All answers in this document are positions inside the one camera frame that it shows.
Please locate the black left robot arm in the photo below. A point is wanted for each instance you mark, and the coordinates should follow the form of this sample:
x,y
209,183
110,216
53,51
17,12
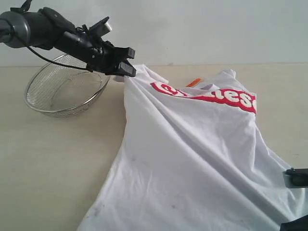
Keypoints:
x,y
47,29

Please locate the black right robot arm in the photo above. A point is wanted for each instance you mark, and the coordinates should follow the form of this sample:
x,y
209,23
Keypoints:
x,y
300,224

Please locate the white t-shirt red print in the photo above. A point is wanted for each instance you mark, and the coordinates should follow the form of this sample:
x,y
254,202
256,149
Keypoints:
x,y
193,159

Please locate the metal mesh basket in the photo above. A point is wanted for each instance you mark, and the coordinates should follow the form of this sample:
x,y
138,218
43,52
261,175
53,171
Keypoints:
x,y
59,91

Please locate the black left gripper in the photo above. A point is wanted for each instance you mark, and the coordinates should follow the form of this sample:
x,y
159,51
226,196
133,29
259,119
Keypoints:
x,y
103,58

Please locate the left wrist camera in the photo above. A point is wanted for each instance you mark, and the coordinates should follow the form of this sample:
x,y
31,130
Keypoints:
x,y
99,29

